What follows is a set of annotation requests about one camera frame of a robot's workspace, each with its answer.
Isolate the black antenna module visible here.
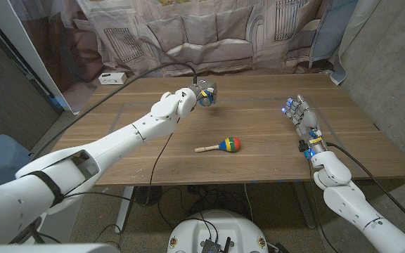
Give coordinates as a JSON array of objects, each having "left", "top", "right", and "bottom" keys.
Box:
[{"left": 200, "top": 236, "right": 232, "bottom": 253}]

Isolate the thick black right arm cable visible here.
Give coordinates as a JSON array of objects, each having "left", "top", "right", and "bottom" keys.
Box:
[{"left": 325, "top": 141, "right": 405, "bottom": 235}]

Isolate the grey floor cable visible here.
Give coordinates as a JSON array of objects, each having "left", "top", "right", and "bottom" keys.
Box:
[{"left": 243, "top": 183, "right": 253, "bottom": 222}]

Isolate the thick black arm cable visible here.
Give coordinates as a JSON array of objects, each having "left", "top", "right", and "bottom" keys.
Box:
[
  {"left": 29, "top": 62, "right": 198, "bottom": 161},
  {"left": 325, "top": 141, "right": 405, "bottom": 235}
]

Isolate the colourful striped wooden maraca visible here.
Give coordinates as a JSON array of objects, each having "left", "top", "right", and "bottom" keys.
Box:
[{"left": 194, "top": 136, "right": 242, "bottom": 153}]

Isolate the metal table leg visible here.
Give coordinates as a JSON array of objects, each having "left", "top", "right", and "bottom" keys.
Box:
[
  {"left": 114, "top": 186, "right": 135, "bottom": 233},
  {"left": 292, "top": 181, "right": 316, "bottom": 230}
]

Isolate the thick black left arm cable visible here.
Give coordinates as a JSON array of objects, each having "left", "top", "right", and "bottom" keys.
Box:
[{"left": 29, "top": 62, "right": 198, "bottom": 161}]

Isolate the white power strip box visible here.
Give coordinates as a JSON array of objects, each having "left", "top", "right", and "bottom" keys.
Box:
[{"left": 98, "top": 72, "right": 128, "bottom": 86}]

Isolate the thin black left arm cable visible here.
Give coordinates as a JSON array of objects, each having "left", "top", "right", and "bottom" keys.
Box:
[{"left": 63, "top": 117, "right": 181, "bottom": 208}]

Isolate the pale blue curtain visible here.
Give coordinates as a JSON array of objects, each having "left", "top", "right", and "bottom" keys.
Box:
[{"left": 309, "top": 0, "right": 360, "bottom": 85}]

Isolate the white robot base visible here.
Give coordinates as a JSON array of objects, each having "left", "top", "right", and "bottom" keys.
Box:
[{"left": 167, "top": 209, "right": 269, "bottom": 253}]

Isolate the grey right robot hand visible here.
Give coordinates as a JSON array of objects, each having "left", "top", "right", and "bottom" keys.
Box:
[{"left": 281, "top": 93, "right": 326, "bottom": 151}]

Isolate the printed sofa room backdrop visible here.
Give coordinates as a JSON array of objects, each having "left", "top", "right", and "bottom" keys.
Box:
[{"left": 7, "top": 0, "right": 360, "bottom": 114}]

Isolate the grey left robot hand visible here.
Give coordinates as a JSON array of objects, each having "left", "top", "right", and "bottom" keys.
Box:
[{"left": 194, "top": 79, "right": 219, "bottom": 108}]

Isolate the black round floor fan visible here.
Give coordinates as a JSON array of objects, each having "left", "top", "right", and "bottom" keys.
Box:
[{"left": 134, "top": 185, "right": 164, "bottom": 207}]

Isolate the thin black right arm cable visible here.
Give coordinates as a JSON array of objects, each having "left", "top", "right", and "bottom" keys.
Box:
[{"left": 307, "top": 160, "right": 340, "bottom": 253}]

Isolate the white partition panel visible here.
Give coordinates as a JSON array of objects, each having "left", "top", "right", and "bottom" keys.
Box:
[{"left": 0, "top": 0, "right": 66, "bottom": 106}]

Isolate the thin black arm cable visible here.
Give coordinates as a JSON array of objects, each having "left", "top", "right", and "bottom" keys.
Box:
[
  {"left": 63, "top": 117, "right": 181, "bottom": 208},
  {"left": 307, "top": 160, "right": 340, "bottom": 253}
]

